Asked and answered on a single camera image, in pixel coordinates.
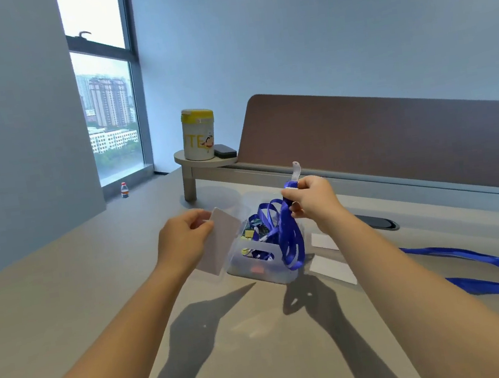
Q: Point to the person's right hand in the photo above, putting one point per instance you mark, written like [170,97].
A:
[319,200]

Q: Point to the clear plastic card holder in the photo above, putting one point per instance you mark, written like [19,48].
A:
[220,241]

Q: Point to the person's right thumb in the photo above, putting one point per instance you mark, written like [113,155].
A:
[295,195]

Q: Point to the brown desk divider panel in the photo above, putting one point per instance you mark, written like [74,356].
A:
[388,137]

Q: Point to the window with dark frame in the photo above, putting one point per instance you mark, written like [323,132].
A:
[105,86]

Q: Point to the person's right forearm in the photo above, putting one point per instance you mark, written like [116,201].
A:
[431,304]

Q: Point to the black rectangular case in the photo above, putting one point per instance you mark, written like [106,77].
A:
[225,151]

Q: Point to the person's left hand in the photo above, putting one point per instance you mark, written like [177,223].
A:
[182,241]

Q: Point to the small round side shelf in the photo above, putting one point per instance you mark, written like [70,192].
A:
[203,167]

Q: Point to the white canister with yellow lid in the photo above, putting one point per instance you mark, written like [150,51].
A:
[198,134]

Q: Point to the person's left forearm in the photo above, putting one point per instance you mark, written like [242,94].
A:
[101,352]

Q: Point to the white card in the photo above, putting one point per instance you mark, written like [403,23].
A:
[324,241]
[333,269]

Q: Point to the person's left thumb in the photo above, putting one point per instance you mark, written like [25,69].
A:
[201,223]

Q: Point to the clear plastic storage box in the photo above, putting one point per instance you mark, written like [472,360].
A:
[262,257]

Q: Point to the small plastic drink bottle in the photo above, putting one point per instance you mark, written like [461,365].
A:
[124,190]

